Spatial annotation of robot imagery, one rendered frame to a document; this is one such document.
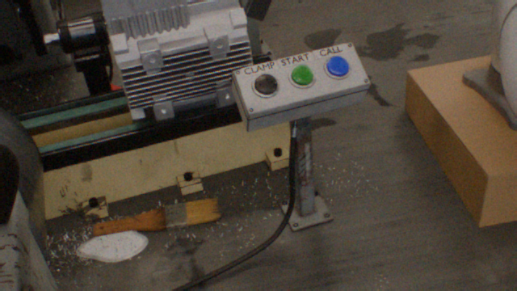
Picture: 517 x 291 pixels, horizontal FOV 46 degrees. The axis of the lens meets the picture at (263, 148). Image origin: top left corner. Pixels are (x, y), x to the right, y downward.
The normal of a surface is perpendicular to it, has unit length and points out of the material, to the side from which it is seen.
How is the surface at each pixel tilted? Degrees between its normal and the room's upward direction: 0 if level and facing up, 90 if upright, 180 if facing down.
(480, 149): 4
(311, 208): 90
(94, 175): 90
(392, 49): 0
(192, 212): 1
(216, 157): 90
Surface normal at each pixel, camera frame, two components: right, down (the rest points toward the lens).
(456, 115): -0.12, -0.81
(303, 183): 0.30, 0.57
